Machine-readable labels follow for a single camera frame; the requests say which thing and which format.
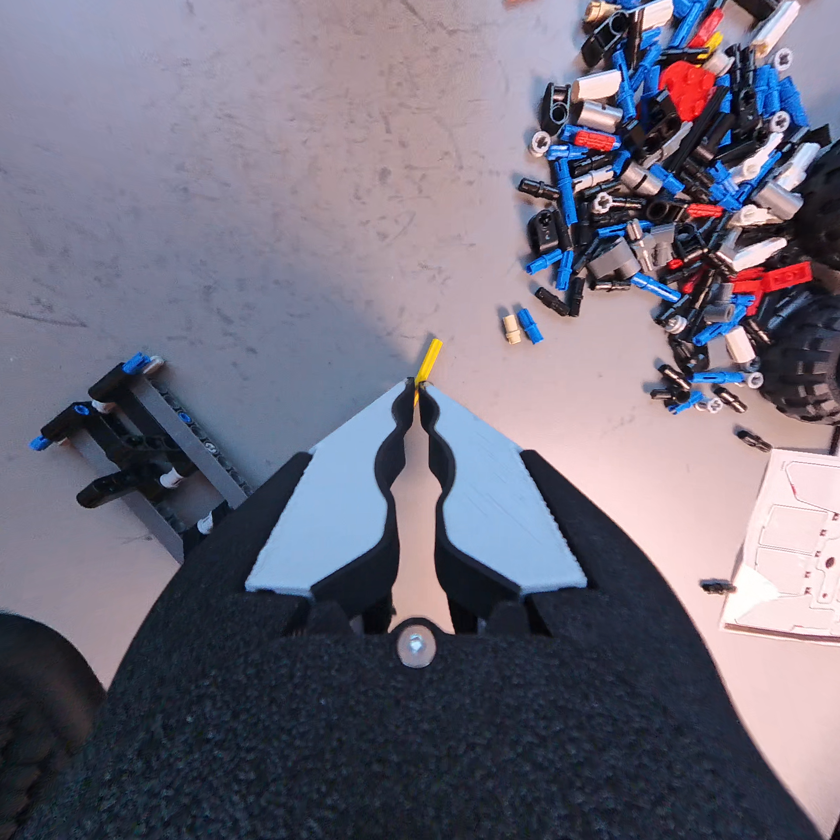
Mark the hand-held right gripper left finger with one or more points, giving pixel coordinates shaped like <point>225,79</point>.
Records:
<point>315,525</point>

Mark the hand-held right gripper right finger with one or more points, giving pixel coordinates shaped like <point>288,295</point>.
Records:
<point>512,525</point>

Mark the grey and black brick chassis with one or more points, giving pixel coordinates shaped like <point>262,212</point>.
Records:
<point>197,449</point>

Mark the yellow axle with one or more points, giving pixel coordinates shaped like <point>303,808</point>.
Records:
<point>429,357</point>

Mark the pile of small building pieces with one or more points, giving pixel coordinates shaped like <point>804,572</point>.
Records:
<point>656,171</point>

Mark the grey desk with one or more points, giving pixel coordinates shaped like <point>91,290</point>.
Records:
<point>263,197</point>

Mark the small tan pin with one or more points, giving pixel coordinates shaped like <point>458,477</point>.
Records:
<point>512,328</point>

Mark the small blue pin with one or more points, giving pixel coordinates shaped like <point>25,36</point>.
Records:
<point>529,324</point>

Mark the small black pin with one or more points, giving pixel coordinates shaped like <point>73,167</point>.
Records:
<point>754,440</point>
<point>715,586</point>

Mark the white sticker sheet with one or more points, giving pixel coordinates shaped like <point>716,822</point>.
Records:
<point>794,551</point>

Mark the black toy tyre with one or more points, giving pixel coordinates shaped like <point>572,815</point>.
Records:
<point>824,204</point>
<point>807,355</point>

